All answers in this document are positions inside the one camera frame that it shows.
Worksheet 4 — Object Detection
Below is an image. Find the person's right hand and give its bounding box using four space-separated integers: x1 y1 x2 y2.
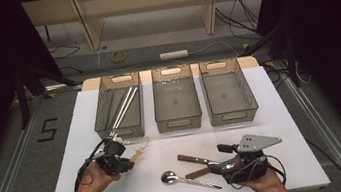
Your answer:
236 167 289 192

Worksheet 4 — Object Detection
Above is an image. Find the hand-held gripper cable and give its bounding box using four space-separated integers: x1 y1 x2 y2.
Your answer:
67 138 113 192
226 151 289 192

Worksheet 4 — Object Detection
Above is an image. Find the right hand-held gripper cable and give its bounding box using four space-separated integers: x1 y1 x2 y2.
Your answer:
226 151 289 192

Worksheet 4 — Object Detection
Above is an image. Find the white power cable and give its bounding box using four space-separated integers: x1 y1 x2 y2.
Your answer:
186 37 242 64
94 38 162 77

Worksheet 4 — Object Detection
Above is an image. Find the white chopstick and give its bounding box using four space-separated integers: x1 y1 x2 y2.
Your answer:
112 86 144 130
106 86 139 130

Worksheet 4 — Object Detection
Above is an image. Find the white power strip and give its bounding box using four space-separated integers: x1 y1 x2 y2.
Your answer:
158 48 190 62

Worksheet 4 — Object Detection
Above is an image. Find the black floor cable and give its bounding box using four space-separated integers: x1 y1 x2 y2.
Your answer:
49 42 83 61
58 63 84 77
263 60 292 91
305 134 341 192

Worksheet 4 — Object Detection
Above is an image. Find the metal spoon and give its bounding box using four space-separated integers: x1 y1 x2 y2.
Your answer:
159 163 224 192

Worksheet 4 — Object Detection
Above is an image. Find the smoky clear plastic bin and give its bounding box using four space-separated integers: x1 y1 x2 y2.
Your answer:
147 61 205 135
86 70 150 145
197 54 262 129

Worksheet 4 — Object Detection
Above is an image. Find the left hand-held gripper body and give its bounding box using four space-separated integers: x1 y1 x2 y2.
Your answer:
91 131 136 179

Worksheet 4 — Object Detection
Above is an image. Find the black cable bundle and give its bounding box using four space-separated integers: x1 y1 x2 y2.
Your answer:
213 0 264 42

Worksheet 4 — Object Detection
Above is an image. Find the wooden-handled knife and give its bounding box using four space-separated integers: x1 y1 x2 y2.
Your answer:
184 161 238 181

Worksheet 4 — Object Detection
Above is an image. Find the left hand-held gripper cable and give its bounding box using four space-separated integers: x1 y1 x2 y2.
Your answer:
67 138 113 192

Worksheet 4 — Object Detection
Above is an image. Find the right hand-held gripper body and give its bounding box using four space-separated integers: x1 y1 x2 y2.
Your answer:
218 129 288 185

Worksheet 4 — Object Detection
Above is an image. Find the yellow tape roll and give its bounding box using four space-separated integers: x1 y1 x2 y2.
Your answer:
110 49 128 65

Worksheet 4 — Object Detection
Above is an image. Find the person's left hand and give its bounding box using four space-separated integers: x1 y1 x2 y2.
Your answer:
68 157 123 192

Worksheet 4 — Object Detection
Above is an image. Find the black metal stand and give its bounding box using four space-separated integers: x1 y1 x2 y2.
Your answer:
9 53 84 131
238 19 305 96

